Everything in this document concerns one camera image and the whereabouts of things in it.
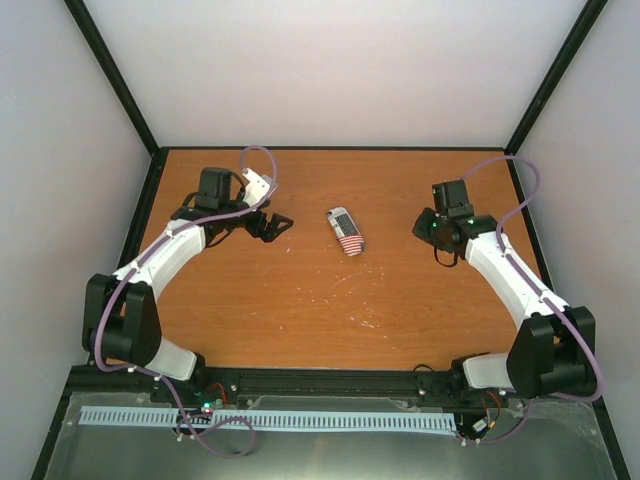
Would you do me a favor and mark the flag newsprint glasses case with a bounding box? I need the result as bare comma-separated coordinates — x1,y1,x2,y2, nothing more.
327,206,366,257

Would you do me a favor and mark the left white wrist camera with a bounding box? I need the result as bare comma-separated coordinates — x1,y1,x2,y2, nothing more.
242,168,278,208

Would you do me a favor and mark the light blue slotted cable duct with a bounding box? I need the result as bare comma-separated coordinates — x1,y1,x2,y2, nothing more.
78,406,457,435

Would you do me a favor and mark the black frame post right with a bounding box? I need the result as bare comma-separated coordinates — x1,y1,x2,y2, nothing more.
504,0,608,155

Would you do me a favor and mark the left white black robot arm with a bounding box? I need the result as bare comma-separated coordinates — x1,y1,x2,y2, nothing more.
82,167,293,403

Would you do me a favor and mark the black frame post left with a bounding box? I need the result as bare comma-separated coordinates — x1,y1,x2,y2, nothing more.
63,0,160,157

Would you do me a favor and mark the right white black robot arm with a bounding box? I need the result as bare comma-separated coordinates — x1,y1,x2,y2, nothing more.
412,180,601,401

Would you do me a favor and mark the black aluminium front rail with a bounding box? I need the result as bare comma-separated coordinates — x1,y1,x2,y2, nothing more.
69,364,599,401

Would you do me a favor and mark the black frame post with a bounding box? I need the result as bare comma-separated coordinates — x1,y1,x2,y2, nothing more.
63,0,160,157
504,0,608,155

